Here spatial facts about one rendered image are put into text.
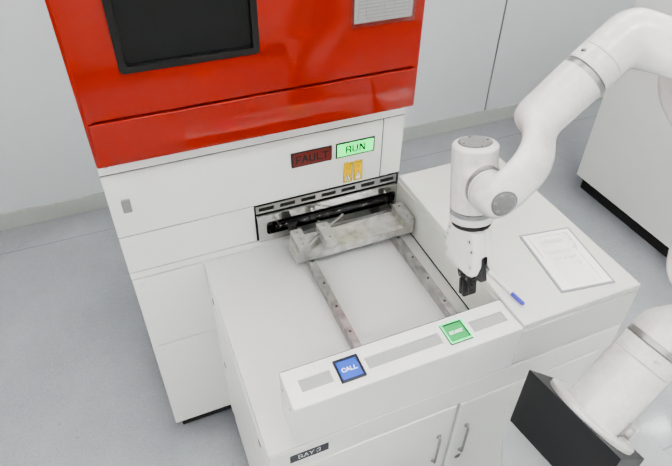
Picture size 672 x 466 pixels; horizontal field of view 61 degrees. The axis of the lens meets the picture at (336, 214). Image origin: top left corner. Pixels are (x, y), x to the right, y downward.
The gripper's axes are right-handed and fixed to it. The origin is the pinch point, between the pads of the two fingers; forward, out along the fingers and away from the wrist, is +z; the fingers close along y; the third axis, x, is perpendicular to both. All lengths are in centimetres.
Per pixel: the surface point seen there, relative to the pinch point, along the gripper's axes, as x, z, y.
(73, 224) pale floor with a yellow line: -95, 68, -216
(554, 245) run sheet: 38.6, 11.4, -17.4
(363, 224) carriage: 0, 13, -54
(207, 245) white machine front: -44, 11, -62
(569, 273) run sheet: 35.4, 13.4, -8.0
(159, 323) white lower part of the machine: -62, 37, -67
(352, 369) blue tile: -25.5, 14.9, -2.8
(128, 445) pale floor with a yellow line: -84, 97, -83
